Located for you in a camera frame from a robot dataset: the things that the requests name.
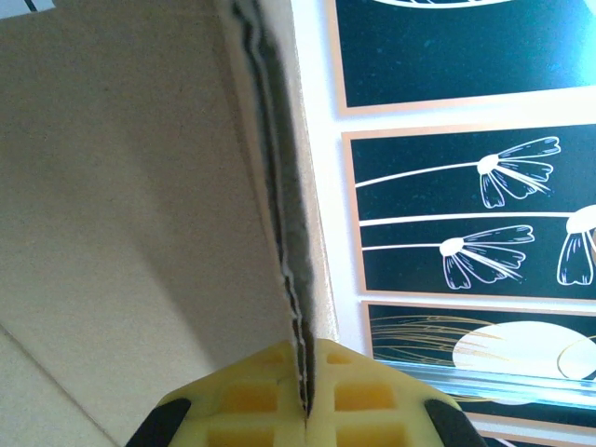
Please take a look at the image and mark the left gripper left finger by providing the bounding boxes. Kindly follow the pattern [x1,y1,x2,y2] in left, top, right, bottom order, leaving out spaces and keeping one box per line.
[125,340,308,447]

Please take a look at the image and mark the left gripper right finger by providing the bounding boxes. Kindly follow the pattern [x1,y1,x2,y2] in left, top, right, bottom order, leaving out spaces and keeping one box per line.
[306,338,488,447]

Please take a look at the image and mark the brown cardboard box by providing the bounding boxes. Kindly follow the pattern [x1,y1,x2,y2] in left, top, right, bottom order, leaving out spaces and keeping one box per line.
[0,0,339,447]

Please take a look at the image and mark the dark panel pale disc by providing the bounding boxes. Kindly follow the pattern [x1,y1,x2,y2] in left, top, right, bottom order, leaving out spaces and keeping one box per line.
[361,300,596,373]

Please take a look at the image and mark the dark panel feather leaf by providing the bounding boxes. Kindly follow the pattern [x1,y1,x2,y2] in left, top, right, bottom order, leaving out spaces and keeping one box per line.
[441,398,596,447]

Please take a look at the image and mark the dark panel with two flowers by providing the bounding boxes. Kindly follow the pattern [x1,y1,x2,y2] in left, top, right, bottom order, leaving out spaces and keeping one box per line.
[342,123,596,304]

